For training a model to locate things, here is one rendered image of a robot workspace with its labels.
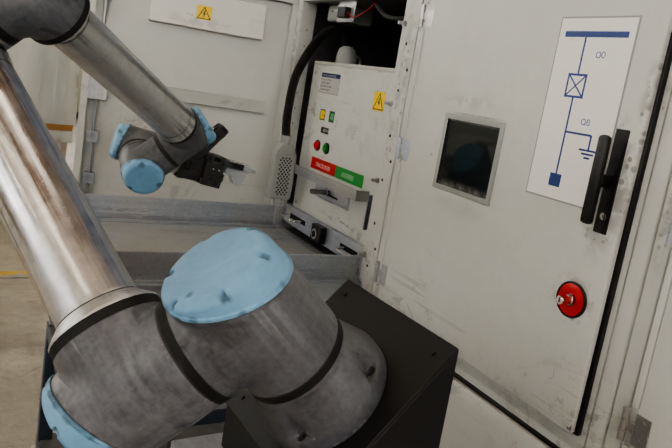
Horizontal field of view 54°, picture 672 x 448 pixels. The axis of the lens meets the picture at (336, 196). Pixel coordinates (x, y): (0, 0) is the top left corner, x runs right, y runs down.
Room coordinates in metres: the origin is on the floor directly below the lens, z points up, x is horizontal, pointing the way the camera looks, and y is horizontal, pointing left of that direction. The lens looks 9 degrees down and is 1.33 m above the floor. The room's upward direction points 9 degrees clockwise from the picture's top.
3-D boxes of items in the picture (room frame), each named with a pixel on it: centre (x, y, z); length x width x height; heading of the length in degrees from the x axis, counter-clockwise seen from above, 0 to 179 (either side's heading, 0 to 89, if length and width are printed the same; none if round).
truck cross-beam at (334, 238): (1.89, 0.00, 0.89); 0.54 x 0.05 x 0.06; 30
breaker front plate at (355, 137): (1.88, 0.02, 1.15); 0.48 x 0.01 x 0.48; 30
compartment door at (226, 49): (2.08, 0.51, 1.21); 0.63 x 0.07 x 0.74; 108
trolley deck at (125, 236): (1.69, 0.35, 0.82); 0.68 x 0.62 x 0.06; 120
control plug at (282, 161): (2.03, 0.18, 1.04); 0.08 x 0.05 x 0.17; 120
